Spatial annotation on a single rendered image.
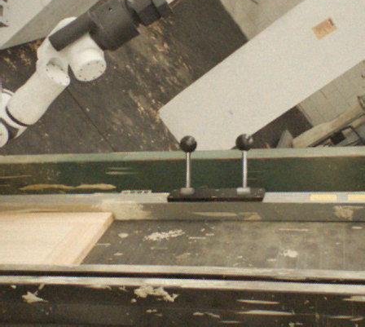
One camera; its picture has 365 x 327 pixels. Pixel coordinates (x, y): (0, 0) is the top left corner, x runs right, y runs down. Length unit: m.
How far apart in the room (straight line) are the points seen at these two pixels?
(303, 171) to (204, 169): 0.23
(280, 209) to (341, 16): 3.49
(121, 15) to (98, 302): 0.55
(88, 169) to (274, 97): 3.31
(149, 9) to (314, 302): 0.64
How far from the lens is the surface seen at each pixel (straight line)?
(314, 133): 6.99
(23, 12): 3.64
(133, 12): 1.26
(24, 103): 1.36
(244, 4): 9.22
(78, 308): 1.02
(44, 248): 1.26
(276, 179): 1.51
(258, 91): 4.82
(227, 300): 0.94
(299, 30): 4.71
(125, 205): 1.34
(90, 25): 1.25
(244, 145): 1.29
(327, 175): 1.50
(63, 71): 1.37
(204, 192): 1.31
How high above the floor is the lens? 1.93
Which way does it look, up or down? 22 degrees down
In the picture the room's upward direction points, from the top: 55 degrees clockwise
